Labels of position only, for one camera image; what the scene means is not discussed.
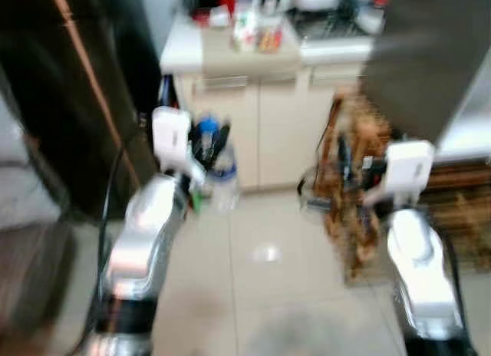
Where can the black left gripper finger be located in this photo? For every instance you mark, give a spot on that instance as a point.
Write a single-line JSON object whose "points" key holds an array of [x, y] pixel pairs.
{"points": [[223, 145], [196, 137]]}

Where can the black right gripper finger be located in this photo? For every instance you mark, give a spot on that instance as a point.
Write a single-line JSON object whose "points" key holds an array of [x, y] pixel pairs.
{"points": [[345, 160]]}

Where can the clear blue-capped water bottle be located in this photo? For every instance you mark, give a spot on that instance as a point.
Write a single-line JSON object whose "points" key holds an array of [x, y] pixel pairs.
{"points": [[224, 183]]}

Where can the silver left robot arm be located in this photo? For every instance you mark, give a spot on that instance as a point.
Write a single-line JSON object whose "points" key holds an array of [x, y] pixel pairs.
{"points": [[146, 233]]}

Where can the black fridge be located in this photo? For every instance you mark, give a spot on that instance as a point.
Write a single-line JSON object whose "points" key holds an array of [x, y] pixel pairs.
{"points": [[54, 64]]}

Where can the cream cabinet with white countertop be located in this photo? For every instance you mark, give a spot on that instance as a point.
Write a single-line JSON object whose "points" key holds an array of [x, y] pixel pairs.
{"points": [[268, 133]]}

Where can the beige counter mat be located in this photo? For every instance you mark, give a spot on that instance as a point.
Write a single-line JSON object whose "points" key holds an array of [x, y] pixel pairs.
{"points": [[230, 60]]}

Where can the orange snack pack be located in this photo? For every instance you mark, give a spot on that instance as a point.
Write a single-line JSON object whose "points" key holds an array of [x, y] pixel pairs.
{"points": [[269, 41]]}

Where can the white and green carton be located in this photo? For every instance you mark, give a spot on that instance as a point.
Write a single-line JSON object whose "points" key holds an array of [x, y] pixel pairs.
{"points": [[245, 30]]}

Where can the black stove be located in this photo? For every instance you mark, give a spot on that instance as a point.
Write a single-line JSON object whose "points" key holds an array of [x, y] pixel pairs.
{"points": [[326, 26]]}

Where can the white cup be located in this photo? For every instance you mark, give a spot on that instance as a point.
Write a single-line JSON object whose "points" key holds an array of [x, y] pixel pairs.
{"points": [[370, 20]]}

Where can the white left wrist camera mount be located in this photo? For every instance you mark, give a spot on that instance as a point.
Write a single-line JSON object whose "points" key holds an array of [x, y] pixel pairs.
{"points": [[170, 137]]}

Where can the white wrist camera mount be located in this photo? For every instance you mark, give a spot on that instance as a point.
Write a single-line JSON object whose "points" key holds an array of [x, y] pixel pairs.
{"points": [[406, 168], [170, 137]]}

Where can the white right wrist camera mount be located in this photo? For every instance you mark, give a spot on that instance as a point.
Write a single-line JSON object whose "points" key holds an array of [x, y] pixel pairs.
{"points": [[406, 168]]}

